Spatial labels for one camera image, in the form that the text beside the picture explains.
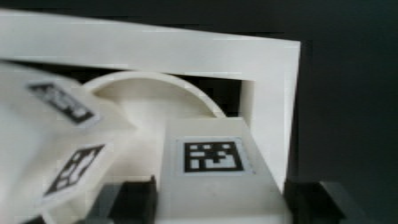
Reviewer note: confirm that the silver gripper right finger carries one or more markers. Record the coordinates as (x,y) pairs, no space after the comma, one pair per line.
(322,204)

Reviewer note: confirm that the white fence bar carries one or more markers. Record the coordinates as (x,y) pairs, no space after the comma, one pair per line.
(82,41)
(269,99)

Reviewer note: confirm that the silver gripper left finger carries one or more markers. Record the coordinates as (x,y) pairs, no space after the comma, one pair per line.
(125,205)

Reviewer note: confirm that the white stool leg block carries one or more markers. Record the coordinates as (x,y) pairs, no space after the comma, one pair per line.
(63,136)

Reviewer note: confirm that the white right fence bar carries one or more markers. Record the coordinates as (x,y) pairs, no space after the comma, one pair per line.
(269,99)

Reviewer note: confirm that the white front fence bar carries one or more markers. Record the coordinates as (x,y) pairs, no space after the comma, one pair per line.
(82,41)

